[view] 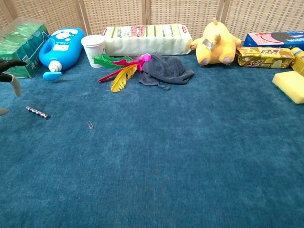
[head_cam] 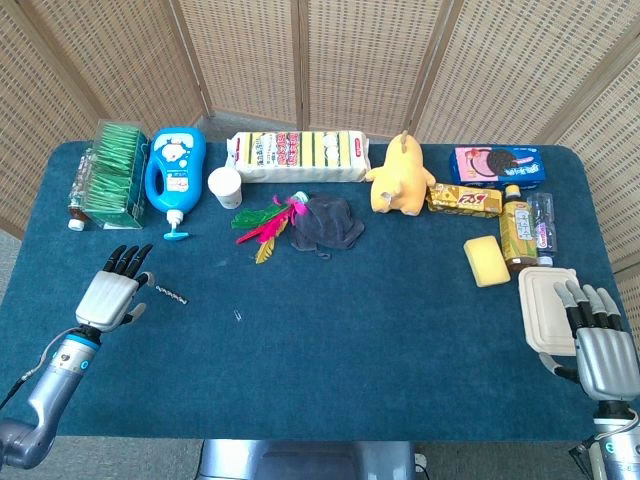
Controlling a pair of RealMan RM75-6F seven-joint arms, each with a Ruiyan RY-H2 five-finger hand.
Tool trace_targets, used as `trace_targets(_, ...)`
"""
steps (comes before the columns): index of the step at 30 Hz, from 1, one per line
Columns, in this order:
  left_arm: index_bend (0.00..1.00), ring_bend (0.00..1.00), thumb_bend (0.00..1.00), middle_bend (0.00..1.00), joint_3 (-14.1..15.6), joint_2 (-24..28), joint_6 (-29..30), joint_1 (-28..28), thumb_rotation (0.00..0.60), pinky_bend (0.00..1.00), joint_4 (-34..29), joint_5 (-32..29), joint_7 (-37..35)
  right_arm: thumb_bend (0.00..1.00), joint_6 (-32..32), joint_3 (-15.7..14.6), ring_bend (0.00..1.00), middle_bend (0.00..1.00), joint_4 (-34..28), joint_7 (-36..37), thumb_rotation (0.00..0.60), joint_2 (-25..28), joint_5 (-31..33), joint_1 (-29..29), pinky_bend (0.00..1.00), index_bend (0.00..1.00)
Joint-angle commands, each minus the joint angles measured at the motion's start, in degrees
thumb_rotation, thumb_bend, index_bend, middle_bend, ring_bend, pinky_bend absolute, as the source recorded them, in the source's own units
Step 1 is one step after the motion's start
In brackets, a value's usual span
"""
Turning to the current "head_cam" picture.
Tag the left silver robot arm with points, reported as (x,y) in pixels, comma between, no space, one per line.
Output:
(45,395)

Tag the white paper cup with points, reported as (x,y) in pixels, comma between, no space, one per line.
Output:
(225,187)

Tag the tiny metal clip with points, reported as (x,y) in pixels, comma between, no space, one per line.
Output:
(238,315)

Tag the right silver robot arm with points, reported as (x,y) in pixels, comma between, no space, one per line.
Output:
(616,440)

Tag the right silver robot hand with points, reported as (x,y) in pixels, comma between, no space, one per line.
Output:
(602,357)

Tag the clear plastic drink bottle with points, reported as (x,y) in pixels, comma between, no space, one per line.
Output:
(80,190)

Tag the green tea bag box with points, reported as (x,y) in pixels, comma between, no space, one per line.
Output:
(116,176)

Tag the woven rattan folding screen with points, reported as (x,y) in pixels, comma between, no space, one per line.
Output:
(320,65)

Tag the packaged yellow sponge multipack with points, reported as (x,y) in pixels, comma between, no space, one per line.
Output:
(300,156)

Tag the green tea drink bottle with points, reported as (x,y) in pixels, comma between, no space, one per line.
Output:
(518,230)

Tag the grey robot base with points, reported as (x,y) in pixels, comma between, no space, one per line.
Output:
(307,459)

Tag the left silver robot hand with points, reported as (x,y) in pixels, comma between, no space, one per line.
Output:
(104,298)

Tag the colourful feather shuttlecock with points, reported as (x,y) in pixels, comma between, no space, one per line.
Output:
(270,225)

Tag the blue cookie box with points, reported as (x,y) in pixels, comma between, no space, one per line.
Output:
(497,166)

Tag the yellow plush toy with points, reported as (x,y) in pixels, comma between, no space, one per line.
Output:
(400,175)

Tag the clear purple-label water bottle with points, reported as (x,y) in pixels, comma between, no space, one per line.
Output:
(544,227)

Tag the yellow wafer snack pack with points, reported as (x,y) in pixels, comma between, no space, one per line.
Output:
(465,200)

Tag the beige lidded food container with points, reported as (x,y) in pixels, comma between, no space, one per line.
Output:
(547,310)

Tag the dark grey cloth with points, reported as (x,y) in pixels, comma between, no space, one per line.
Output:
(326,222)

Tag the yellow sponge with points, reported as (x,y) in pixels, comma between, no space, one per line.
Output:
(486,260)

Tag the blue detergent pump bottle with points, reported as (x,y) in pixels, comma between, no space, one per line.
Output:
(175,170)

